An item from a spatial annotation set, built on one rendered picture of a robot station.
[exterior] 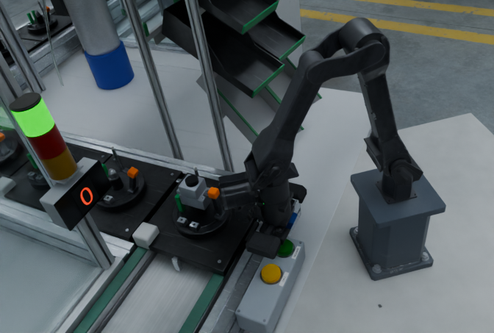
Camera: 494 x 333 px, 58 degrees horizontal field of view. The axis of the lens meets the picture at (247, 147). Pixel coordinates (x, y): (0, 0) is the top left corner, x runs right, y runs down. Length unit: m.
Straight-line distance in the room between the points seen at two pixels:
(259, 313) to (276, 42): 0.68
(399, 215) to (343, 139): 0.52
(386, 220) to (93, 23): 1.27
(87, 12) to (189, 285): 1.09
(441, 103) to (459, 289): 2.09
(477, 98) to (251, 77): 2.26
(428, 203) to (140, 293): 0.64
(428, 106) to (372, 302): 2.13
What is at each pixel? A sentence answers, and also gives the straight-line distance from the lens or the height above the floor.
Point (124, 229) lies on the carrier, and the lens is 1.13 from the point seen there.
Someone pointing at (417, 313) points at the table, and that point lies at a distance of 1.06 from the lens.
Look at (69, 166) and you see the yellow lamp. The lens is 0.85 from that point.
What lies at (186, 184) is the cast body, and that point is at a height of 1.09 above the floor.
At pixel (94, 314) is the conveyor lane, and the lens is 1.05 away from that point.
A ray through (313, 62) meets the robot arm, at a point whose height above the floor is 1.41.
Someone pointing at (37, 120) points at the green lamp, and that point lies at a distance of 0.79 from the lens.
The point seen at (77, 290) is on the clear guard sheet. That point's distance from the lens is 1.05.
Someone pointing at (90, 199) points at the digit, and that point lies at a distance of 0.90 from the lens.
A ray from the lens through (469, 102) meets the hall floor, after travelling 3.12.
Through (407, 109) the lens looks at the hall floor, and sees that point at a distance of 3.00.
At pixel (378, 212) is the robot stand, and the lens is 0.94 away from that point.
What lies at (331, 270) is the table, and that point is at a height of 0.86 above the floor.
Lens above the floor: 1.77
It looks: 40 degrees down
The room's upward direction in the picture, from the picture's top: 10 degrees counter-clockwise
